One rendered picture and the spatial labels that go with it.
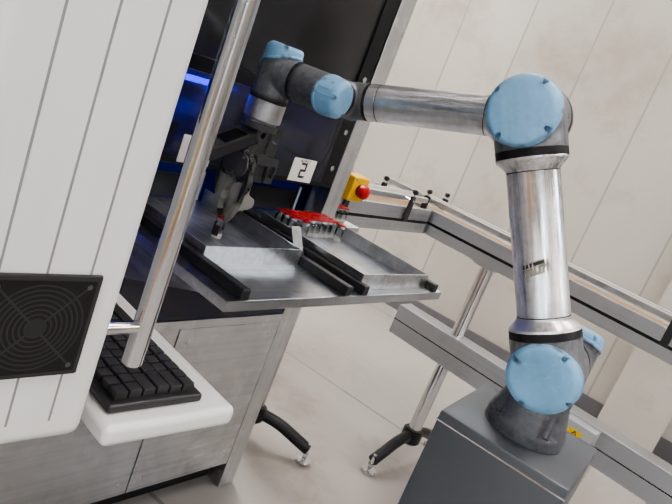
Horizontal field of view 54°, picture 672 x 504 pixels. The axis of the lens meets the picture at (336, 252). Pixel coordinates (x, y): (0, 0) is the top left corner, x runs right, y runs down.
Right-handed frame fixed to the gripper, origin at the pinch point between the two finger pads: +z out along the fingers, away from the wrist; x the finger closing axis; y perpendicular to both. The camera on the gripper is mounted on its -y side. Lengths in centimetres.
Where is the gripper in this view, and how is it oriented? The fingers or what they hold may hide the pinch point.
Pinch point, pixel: (221, 213)
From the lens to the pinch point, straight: 136.5
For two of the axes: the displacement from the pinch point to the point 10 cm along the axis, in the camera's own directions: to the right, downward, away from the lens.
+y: 6.2, 0.3, 7.8
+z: -3.5, 9.0, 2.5
